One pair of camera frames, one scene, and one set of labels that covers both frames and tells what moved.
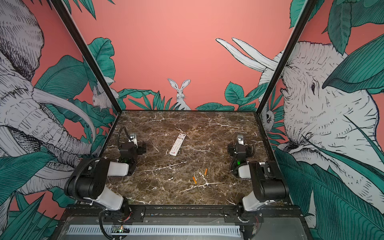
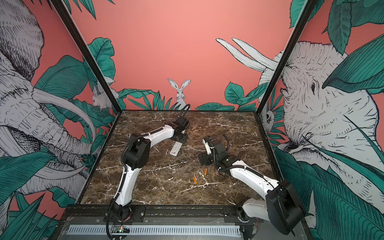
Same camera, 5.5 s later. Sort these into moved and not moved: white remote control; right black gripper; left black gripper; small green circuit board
Moved: right black gripper; left black gripper
Not moved: small green circuit board; white remote control
